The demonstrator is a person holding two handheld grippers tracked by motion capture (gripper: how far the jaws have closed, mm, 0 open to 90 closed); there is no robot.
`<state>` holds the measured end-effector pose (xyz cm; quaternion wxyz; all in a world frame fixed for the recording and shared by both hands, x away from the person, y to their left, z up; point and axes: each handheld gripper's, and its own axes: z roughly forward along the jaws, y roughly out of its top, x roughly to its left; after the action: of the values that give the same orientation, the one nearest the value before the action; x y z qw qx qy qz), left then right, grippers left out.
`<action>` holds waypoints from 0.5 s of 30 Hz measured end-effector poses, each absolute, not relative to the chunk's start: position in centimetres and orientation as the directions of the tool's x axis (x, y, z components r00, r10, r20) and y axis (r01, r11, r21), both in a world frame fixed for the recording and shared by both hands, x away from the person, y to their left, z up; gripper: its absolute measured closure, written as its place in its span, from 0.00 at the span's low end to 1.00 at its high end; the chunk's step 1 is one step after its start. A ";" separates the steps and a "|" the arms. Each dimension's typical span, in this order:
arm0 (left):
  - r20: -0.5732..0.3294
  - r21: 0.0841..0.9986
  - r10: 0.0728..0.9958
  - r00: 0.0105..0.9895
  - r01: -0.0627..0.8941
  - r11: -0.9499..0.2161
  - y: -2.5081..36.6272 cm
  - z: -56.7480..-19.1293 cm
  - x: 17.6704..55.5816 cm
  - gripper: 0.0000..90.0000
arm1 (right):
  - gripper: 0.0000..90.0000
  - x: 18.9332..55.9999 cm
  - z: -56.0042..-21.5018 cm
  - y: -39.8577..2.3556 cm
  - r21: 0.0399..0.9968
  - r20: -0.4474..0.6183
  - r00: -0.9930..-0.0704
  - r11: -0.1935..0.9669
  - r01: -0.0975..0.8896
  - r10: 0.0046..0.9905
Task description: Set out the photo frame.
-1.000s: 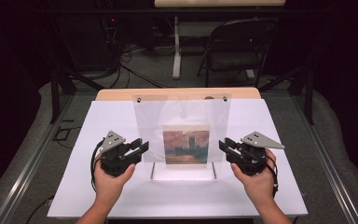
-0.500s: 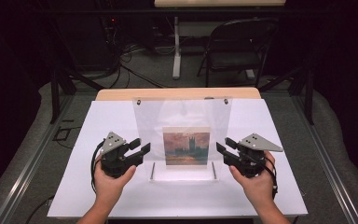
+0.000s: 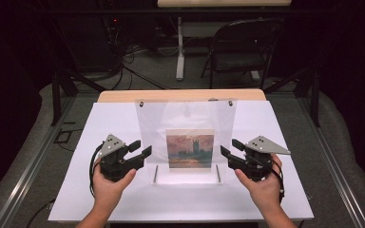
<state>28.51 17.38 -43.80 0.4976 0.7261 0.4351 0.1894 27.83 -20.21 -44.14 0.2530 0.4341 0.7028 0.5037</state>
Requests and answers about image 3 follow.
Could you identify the person's left hand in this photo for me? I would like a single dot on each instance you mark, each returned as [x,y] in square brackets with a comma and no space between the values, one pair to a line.
[107,193]

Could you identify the black folding chair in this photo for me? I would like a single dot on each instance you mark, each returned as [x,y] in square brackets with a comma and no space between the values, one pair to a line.
[244,60]

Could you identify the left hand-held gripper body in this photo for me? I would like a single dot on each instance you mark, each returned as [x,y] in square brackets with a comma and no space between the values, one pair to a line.
[115,164]

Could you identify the light wooden table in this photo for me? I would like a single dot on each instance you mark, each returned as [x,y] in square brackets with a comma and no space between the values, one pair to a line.
[158,95]

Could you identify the person's right hand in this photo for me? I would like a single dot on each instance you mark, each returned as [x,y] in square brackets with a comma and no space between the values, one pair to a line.
[264,193]

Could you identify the clear acrylic photo frame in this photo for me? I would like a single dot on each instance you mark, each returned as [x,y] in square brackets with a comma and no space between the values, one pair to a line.
[183,117]

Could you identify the aluminium rail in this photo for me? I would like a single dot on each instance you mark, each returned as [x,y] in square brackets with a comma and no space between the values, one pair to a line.
[28,171]
[332,164]

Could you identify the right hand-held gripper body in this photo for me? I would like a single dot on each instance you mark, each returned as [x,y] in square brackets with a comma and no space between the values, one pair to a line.
[255,166]

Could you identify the beige desk top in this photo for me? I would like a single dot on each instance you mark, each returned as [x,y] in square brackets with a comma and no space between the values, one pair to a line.
[221,3]

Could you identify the painting print card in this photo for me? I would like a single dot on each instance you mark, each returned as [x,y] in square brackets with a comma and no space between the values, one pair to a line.
[190,150]

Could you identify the white table sheet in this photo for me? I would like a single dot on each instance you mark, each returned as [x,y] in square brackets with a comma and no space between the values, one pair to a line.
[107,126]

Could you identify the black metal stand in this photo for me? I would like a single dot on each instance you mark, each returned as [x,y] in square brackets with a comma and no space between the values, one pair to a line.
[56,95]
[314,95]

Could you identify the white desk leg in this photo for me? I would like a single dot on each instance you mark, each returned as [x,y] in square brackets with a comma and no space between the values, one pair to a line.
[180,57]

